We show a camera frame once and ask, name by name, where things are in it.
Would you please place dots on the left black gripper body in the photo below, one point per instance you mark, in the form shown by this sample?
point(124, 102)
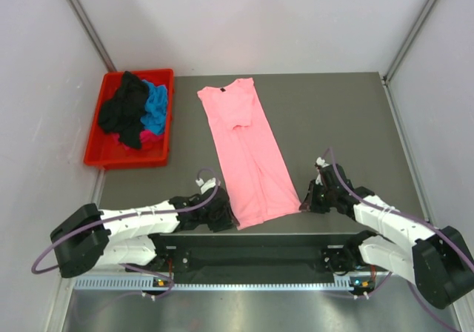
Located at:
point(221, 219)

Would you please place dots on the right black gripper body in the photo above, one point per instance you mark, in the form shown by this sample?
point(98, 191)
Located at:
point(321, 198)

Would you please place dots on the pink t shirt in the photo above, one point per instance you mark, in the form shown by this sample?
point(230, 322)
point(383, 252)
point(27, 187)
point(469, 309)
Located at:
point(256, 177)

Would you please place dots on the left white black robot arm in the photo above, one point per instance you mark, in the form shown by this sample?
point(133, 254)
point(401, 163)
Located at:
point(92, 238)

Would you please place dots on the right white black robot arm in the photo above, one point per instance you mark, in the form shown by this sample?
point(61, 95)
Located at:
point(436, 261)

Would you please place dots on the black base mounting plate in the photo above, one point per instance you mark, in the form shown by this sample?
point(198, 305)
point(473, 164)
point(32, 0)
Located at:
point(253, 258)

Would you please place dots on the magenta t shirt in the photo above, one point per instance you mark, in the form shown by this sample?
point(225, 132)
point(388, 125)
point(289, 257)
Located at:
point(147, 139)

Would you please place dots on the blue t shirt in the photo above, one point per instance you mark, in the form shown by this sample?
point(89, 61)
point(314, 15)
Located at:
point(154, 119)

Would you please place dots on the red plastic bin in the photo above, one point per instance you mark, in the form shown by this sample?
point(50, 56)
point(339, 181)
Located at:
point(102, 152)

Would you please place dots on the black t shirt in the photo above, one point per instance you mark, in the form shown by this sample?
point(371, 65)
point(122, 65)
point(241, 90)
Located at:
point(123, 112)

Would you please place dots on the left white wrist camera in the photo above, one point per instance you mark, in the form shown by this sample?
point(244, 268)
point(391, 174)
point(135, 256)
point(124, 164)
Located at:
point(209, 184)

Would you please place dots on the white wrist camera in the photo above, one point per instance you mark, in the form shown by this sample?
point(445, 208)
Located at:
point(320, 162)
point(209, 184)

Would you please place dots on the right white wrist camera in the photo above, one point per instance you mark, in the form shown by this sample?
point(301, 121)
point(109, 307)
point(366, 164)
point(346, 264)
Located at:
point(320, 162)

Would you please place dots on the slotted cable duct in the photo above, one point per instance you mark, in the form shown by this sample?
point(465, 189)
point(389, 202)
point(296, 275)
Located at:
point(153, 283)

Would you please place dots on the right corner aluminium post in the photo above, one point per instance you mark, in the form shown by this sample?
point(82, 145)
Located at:
point(421, 19)

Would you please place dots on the corner aluminium post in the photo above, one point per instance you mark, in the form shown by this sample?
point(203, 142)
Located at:
point(421, 19)
point(94, 38)

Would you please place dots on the left corner aluminium post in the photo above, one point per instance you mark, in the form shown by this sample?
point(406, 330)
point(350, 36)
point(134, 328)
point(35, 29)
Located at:
point(94, 38)

